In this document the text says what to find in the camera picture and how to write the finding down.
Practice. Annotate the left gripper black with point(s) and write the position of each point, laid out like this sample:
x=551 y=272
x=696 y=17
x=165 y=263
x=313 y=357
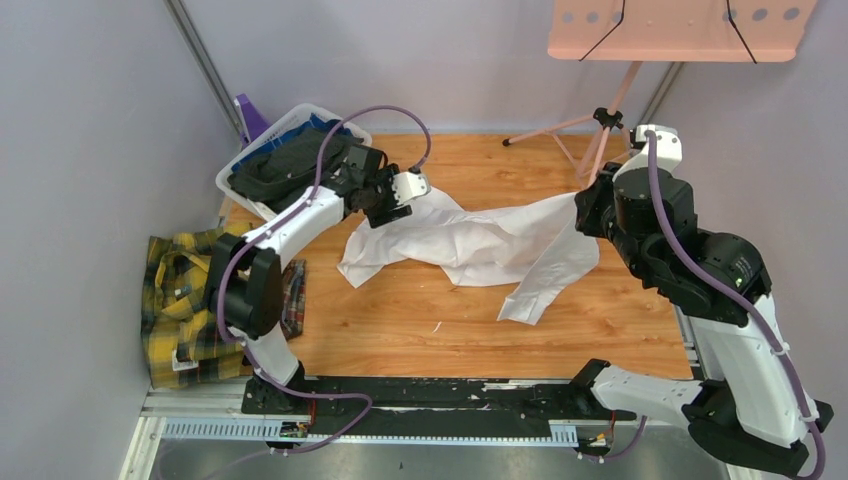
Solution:
x=379 y=218

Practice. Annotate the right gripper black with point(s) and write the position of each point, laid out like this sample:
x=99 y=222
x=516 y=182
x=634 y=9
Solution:
x=587 y=199

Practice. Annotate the white long sleeve shirt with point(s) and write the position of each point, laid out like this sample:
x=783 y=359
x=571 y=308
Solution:
x=535 y=247

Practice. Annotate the white plastic laundry basket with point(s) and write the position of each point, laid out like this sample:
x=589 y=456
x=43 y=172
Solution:
x=275 y=135

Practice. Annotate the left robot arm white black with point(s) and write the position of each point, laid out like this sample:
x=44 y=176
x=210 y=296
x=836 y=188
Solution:
x=245 y=281

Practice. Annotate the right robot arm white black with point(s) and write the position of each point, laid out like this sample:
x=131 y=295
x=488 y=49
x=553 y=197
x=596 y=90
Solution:
x=740 y=407

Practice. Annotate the dark striped shirt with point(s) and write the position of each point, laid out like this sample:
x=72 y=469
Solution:
x=277 y=178

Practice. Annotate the blue shirt in basket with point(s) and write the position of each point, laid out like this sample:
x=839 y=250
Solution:
x=314 y=123

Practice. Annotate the red blue plaid shirt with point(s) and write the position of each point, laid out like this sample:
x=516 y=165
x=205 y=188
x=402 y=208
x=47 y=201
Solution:
x=294 y=305

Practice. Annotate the purple wedge object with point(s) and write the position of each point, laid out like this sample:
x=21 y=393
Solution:
x=253 y=123

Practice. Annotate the pink music stand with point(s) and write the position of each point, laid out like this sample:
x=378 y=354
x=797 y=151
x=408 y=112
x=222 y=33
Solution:
x=640 y=31

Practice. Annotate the yellow plaid shirt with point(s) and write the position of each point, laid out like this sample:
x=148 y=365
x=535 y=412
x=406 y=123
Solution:
x=180 y=340

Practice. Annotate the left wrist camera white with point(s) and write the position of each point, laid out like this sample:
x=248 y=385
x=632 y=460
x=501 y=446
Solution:
x=407 y=186

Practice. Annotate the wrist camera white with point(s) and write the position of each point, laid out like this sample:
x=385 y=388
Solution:
x=407 y=186
x=660 y=141

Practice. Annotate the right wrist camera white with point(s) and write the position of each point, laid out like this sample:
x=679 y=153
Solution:
x=660 y=141

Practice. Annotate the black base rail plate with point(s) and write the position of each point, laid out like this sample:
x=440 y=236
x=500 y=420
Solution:
x=432 y=407

